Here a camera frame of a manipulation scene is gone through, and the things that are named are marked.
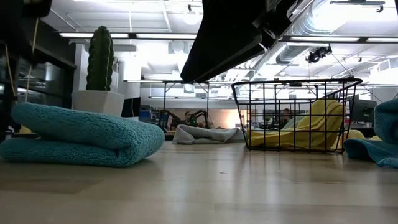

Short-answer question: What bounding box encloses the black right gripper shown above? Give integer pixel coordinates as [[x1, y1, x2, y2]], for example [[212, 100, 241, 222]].
[[180, 0, 300, 83]]

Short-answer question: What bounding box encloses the grey microfiber towel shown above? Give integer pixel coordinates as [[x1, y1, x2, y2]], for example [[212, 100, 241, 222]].
[[172, 124, 246, 146]]

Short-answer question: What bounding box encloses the silver ceiling air duct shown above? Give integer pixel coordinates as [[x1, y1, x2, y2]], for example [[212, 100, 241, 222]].
[[217, 0, 333, 82]]

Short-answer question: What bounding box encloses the yellow microfiber towel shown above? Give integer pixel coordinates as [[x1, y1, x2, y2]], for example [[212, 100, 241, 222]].
[[247, 99, 346, 150], [331, 129, 382, 149]]

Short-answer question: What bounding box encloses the linear ceiling light fixture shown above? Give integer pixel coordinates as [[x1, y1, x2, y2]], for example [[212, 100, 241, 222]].
[[58, 32, 398, 44]]

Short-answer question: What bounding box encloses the black wire basket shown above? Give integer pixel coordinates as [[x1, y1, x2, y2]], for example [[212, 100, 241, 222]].
[[231, 77, 363, 154]]

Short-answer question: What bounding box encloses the light green microfiber towel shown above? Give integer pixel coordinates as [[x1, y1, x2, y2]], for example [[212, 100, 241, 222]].
[[281, 113, 307, 130]]

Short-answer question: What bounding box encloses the green cactus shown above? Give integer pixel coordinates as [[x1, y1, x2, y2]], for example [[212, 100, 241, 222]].
[[86, 25, 114, 91]]

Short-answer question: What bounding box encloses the black computer monitor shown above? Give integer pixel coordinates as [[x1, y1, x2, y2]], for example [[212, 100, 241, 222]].
[[348, 98, 377, 124], [121, 96, 141, 118]]

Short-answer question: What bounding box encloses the dark shelving structure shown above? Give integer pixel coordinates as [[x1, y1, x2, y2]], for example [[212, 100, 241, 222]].
[[0, 18, 77, 125]]

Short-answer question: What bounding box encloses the black background station frame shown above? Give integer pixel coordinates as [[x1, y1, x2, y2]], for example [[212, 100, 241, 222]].
[[124, 79, 212, 131]]

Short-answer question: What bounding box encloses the black ceiling spotlight cluster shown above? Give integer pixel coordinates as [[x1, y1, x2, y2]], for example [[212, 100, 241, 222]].
[[338, 75, 356, 85], [306, 45, 333, 64]]

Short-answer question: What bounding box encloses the yellow cable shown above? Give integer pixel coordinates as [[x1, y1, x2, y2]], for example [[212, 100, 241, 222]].
[[25, 17, 40, 103], [4, 43, 17, 104]]

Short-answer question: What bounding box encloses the turquoise microfiber towel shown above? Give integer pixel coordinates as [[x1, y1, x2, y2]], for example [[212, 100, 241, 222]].
[[343, 98, 398, 169], [0, 101, 165, 168]]

